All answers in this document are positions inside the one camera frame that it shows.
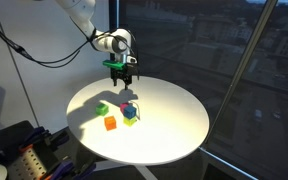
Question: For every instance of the orange purple spring clamp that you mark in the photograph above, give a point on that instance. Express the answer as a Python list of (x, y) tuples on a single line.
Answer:
[(34, 136), (69, 168)]

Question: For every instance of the green block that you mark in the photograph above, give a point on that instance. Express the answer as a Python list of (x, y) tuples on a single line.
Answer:
[(102, 109)]

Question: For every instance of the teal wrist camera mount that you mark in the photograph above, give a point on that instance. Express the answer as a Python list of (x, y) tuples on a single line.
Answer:
[(114, 64)]

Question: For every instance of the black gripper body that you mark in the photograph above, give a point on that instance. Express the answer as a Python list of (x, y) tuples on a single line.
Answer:
[(122, 73)]

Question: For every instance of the black perforated metal plate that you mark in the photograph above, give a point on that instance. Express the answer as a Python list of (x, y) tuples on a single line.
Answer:
[(27, 165)]

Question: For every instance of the grey window sill frame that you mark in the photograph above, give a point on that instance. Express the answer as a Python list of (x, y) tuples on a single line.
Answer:
[(227, 163)]

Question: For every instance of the white table pedestal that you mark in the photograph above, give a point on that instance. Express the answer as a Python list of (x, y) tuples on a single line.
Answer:
[(146, 172)]

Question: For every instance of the blue block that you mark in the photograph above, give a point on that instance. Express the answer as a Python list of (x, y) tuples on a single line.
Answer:
[(129, 112)]

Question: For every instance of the yellow block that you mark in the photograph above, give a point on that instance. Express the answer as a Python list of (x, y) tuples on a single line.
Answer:
[(129, 121)]

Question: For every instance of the orange block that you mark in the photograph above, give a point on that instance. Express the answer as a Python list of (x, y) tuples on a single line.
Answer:
[(110, 123)]

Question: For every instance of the mulberry pink block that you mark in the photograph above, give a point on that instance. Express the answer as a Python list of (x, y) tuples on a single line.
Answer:
[(123, 107)]

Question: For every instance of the grey vertical window mullion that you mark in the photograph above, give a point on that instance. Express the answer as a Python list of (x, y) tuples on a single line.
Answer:
[(114, 13)]

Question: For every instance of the grey slanted window mullion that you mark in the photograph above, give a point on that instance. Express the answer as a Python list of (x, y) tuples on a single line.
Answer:
[(244, 63)]

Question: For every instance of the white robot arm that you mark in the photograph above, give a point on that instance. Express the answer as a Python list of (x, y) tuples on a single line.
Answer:
[(100, 36)]

